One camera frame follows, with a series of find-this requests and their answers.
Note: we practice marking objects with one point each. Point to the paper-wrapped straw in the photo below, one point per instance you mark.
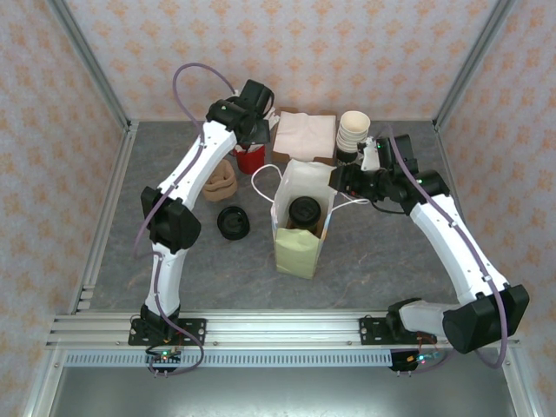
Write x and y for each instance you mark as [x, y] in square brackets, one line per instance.
[242, 150]
[273, 119]

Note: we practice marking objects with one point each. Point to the dark paper coffee cup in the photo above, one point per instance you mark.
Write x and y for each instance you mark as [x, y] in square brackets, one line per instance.
[304, 227]

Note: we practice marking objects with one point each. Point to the aluminium mounting rail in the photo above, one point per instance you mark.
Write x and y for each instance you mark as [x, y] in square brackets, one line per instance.
[282, 328]

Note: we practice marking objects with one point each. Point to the aluminium frame post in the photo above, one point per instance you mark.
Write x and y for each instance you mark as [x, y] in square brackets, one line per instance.
[473, 65]
[91, 65]

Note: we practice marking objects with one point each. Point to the red metal bucket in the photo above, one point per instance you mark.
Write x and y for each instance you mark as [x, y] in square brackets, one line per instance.
[252, 160]

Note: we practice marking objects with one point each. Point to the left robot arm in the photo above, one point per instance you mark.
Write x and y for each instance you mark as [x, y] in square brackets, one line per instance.
[174, 226]

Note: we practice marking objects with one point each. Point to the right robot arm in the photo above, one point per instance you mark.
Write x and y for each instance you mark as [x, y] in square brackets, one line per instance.
[456, 247]

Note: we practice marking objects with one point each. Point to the aluminium side rail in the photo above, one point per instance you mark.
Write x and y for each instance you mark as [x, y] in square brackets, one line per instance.
[113, 195]
[449, 174]

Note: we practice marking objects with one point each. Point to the stack of cream paper cups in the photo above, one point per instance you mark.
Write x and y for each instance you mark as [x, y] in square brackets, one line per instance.
[352, 134]

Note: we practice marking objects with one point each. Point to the brown cardboard napkin box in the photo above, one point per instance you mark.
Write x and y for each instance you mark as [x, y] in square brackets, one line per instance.
[278, 155]

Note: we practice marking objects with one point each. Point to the black plastic lid stack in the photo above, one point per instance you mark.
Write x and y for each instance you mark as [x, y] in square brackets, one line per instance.
[233, 222]

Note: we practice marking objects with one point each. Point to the black plastic cup lid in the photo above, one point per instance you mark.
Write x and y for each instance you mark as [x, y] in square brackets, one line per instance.
[305, 210]

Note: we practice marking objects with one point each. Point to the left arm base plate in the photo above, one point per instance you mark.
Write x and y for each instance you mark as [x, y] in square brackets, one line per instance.
[195, 330]

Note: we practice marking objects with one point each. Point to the floral paper gift bag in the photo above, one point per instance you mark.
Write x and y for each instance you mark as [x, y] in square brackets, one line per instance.
[295, 252]

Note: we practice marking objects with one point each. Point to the white paper napkin stack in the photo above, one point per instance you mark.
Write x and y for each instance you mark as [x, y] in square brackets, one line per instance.
[304, 132]

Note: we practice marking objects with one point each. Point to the brown pulp cup carrier stack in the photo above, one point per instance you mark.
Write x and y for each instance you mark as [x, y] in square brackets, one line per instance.
[221, 182]

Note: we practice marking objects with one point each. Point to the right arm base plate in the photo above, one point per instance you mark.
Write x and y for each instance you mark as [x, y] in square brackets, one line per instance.
[373, 330]

